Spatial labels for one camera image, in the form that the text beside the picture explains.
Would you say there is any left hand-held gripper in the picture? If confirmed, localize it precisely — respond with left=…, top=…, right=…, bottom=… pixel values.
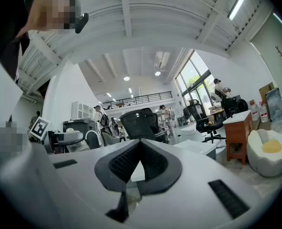
left=28, top=116, right=51, bottom=144

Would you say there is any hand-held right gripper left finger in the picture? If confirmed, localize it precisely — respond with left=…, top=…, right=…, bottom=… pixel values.
left=94, top=139, right=142, bottom=193

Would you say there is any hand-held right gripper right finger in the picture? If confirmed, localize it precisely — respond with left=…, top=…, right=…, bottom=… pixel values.
left=137, top=138, right=182, bottom=196

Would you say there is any white ceramic sink basin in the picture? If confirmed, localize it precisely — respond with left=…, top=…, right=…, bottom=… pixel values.
left=173, top=139, right=217, bottom=161

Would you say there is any wooden cabinet with white sink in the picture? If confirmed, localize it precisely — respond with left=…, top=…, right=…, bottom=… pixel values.
left=222, top=110, right=254, bottom=166

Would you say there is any large clear water bottle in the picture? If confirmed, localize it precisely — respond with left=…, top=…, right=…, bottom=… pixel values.
left=250, top=100, right=261, bottom=122
left=259, top=101, right=269, bottom=123

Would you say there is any black mesh reclining office chair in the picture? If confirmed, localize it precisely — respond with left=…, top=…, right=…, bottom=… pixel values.
left=119, top=107, right=170, bottom=144

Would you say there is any black office chair with headrest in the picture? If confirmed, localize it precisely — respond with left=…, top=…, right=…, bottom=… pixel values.
left=186, top=99, right=227, bottom=144

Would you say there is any black mezzanine railing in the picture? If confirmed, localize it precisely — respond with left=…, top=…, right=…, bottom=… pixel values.
left=100, top=91, right=173, bottom=111

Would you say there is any egg-shaped cushion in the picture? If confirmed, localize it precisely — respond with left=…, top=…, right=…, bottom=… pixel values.
left=246, top=128, right=282, bottom=177

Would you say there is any person's black shirt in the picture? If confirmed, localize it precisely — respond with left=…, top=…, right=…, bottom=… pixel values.
left=0, top=0, right=31, bottom=81

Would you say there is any person's head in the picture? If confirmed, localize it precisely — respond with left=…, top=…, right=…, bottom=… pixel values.
left=24, top=0, right=82, bottom=33

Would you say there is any cardboard box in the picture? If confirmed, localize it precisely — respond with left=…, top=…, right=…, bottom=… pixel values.
left=258, top=82, right=275, bottom=109

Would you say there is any grey marble slab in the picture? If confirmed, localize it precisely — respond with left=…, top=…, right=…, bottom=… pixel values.
left=265, top=87, right=282, bottom=122

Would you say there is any long ceiling tube light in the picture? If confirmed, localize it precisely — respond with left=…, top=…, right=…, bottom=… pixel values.
left=227, top=0, right=252, bottom=21

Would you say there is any white wall cabinet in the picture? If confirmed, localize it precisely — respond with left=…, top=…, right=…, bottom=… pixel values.
left=71, top=101, right=94, bottom=120

